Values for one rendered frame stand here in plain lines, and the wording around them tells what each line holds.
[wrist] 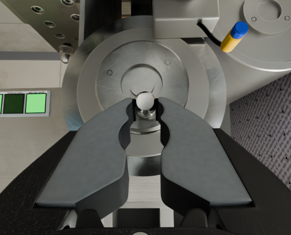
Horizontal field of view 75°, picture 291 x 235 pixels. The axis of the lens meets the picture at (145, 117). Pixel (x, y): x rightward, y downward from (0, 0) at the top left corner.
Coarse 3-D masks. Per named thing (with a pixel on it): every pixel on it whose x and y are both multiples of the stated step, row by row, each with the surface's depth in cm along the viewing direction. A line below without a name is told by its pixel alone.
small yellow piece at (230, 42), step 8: (200, 24) 14; (240, 24) 11; (208, 32) 14; (232, 32) 11; (240, 32) 11; (216, 40) 14; (224, 40) 12; (232, 40) 12; (240, 40) 12; (224, 48) 13; (232, 48) 12
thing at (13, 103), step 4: (8, 96) 51; (12, 96) 51; (16, 96) 51; (20, 96) 51; (8, 100) 51; (12, 100) 51; (16, 100) 51; (20, 100) 51; (8, 104) 51; (12, 104) 51; (16, 104) 50; (20, 104) 50; (4, 108) 50; (8, 108) 50; (12, 108) 50; (16, 108) 50; (20, 108) 50; (4, 112) 50; (8, 112) 50; (12, 112) 50; (16, 112) 50; (20, 112) 50
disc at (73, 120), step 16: (144, 16) 18; (96, 32) 18; (112, 32) 18; (80, 48) 17; (208, 48) 17; (80, 64) 17; (208, 64) 17; (64, 80) 17; (208, 80) 17; (224, 80) 17; (64, 96) 17; (224, 96) 16; (64, 112) 17; (208, 112) 16; (224, 112) 16; (128, 160) 16; (144, 160) 16; (144, 176) 16
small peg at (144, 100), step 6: (138, 96) 12; (144, 96) 12; (150, 96) 12; (138, 102) 12; (144, 102) 12; (150, 102) 12; (138, 108) 12; (144, 108) 12; (150, 108) 12; (144, 114) 12; (150, 114) 13
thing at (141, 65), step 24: (120, 48) 15; (144, 48) 15; (168, 48) 15; (120, 72) 15; (144, 72) 15; (168, 72) 15; (96, 96) 15; (120, 96) 15; (168, 96) 15; (144, 120) 14
